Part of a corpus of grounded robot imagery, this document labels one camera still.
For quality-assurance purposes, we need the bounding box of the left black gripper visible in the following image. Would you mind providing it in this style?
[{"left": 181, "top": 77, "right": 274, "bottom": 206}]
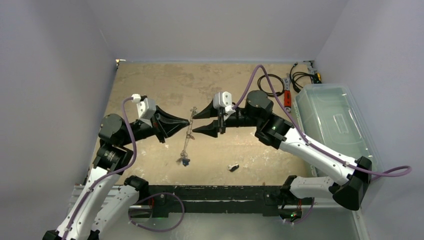
[{"left": 119, "top": 105, "right": 189, "bottom": 146}]

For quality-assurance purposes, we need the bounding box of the silver key holder strip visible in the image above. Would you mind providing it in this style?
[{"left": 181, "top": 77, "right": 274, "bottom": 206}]
[{"left": 180, "top": 106, "right": 197, "bottom": 162}]

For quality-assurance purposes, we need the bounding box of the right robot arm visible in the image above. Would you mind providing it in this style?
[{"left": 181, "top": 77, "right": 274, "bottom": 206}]
[{"left": 193, "top": 90, "right": 372, "bottom": 211}]

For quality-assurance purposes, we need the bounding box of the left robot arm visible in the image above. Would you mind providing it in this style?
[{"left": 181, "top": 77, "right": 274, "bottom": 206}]
[{"left": 43, "top": 102, "right": 189, "bottom": 240}]

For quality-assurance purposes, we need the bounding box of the black key fob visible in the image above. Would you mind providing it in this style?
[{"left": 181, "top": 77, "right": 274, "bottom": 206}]
[{"left": 227, "top": 164, "right": 240, "bottom": 172}]

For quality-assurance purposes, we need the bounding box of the yellow black connector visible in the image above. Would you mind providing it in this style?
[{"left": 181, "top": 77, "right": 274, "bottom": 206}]
[{"left": 313, "top": 72, "right": 322, "bottom": 84}]

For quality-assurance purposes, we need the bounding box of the clear plastic storage bin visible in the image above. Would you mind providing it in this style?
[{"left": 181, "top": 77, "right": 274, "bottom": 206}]
[{"left": 292, "top": 83, "right": 384, "bottom": 172}]

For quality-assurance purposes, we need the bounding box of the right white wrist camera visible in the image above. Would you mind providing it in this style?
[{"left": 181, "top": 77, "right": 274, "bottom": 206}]
[{"left": 212, "top": 91, "right": 236, "bottom": 116}]

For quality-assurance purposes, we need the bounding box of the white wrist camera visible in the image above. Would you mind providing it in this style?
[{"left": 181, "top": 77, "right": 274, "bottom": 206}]
[
  {"left": 131, "top": 94, "right": 157, "bottom": 120},
  {"left": 212, "top": 91, "right": 236, "bottom": 116}
]

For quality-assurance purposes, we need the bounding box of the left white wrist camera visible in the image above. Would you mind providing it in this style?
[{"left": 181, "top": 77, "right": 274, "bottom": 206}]
[{"left": 131, "top": 94, "right": 157, "bottom": 120}]

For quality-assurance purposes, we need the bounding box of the coiled black cable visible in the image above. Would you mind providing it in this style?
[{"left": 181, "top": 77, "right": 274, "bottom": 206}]
[{"left": 257, "top": 73, "right": 286, "bottom": 98}]

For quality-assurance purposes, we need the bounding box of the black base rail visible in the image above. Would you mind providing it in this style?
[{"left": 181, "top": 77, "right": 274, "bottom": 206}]
[{"left": 130, "top": 185, "right": 312, "bottom": 218}]

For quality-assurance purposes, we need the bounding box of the orange handled tool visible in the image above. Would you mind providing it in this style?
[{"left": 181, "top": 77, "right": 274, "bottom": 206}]
[{"left": 282, "top": 74, "right": 292, "bottom": 113}]

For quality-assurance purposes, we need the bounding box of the black cable bundle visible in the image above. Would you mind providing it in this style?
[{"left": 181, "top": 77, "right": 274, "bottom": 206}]
[{"left": 289, "top": 62, "right": 316, "bottom": 94}]

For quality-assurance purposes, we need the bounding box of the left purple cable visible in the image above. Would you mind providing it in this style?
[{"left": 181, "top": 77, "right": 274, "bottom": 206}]
[{"left": 61, "top": 96, "right": 137, "bottom": 240}]

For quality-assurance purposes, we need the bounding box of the purple cable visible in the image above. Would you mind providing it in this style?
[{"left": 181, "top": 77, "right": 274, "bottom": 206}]
[
  {"left": 231, "top": 64, "right": 413, "bottom": 181},
  {"left": 61, "top": 96, "right": 137, "bottom": 240}
]

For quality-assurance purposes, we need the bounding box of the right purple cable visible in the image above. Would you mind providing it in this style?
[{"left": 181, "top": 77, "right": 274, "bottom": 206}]
[{"left": 231, "top": 64, "right": 413, "bottom": 181}]

